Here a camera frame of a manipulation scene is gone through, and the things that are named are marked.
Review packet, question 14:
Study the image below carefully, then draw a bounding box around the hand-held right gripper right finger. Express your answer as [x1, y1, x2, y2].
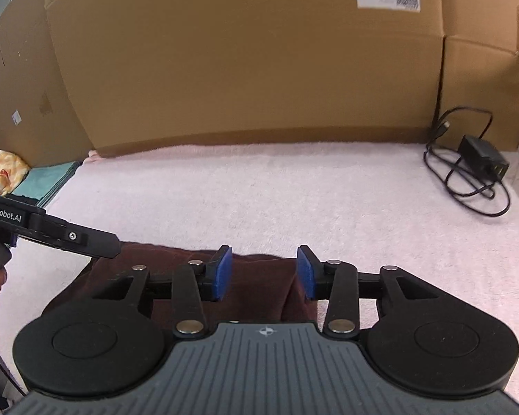
[297, 245, 440, 340]

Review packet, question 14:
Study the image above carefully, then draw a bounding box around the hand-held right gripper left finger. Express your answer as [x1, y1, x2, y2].
[91, 246, 233, 340]

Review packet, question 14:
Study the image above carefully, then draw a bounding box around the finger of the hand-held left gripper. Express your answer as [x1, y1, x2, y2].
[28, 214, 122, 259]

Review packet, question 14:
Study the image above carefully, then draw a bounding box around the maroon hoodie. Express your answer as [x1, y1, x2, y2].
[41, 241, 329, 333]

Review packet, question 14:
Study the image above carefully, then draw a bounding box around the yellow patterned cloth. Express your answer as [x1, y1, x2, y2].
[0, 150, 31, 196]

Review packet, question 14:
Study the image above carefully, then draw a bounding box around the teal cloth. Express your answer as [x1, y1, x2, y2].
[11, 161, 81, 208]

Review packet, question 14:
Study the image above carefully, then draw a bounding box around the pink fleece blanket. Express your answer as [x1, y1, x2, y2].
[0, 140, 519, 398]

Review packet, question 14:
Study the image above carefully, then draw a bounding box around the black power adapter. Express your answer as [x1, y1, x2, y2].
[458, 135, 510, 182]

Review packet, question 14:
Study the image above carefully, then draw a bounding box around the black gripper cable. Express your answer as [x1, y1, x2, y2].
[0, 324, 29, 396]

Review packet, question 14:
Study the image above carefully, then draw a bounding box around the black adapter cable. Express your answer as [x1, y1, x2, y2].
[424, 107, 511, 217]

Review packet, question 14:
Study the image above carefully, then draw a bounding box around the brown cardboard wall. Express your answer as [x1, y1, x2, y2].
[0, 0, 519, 169]

